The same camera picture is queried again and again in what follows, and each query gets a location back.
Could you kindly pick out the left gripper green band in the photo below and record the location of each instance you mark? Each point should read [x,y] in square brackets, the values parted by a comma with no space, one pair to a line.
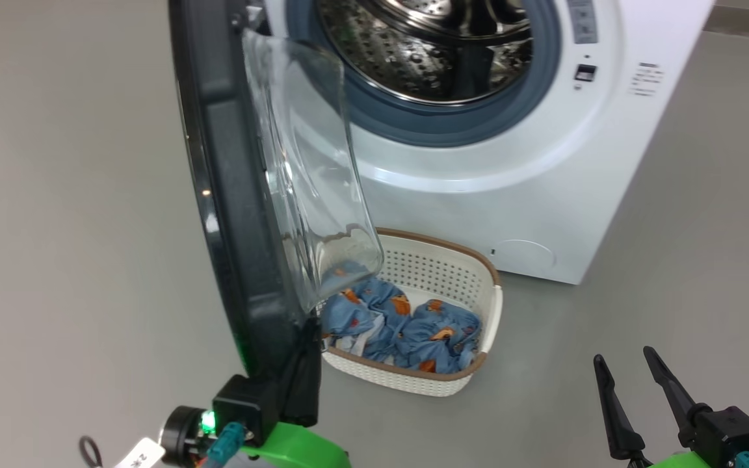
[290,448]

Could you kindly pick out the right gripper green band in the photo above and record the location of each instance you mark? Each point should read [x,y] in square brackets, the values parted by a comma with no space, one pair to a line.
[686,461]

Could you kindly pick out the blue printed garment white lining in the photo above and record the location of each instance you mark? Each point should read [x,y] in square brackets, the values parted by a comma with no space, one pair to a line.
[348,318]

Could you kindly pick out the black round glass washer door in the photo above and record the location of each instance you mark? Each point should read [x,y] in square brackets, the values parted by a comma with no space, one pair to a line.
[231,195]

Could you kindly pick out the white front-load washing machine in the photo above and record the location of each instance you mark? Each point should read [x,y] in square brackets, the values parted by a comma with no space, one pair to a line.
[543,195]

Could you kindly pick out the grey rubber door gasket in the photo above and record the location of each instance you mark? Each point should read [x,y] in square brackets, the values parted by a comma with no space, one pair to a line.
[446,127]

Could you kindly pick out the black door latch socket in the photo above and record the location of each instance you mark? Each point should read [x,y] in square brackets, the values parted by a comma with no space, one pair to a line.
[585,73]

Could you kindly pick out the stainless steel washing machine drum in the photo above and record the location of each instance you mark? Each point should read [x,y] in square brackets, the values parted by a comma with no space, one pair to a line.
[400,52]

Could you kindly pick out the white perforated basket brown rim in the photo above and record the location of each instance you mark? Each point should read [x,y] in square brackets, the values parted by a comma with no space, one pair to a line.
[439,266]

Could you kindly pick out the round white filter cover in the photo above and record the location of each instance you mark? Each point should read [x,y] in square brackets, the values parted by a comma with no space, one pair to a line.
[524,255]

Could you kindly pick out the grey warning sticker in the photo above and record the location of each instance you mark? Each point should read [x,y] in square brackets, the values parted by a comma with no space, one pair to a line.
[582,23]

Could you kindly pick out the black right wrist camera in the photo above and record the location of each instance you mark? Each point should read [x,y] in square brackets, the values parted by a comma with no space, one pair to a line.
[732,429]

